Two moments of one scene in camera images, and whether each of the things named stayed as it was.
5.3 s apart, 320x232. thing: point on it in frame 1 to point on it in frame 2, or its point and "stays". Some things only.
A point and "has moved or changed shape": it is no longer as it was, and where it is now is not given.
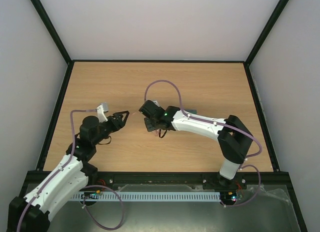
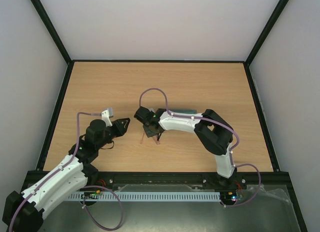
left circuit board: x=91 y=195 stays
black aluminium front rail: x=173 y=177 stays
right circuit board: x=228 y=197 stays
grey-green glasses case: x=194 y=111 stays
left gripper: x=120 y=123 to x=120 y=129
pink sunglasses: x=156 y=132 has moved or changed shape
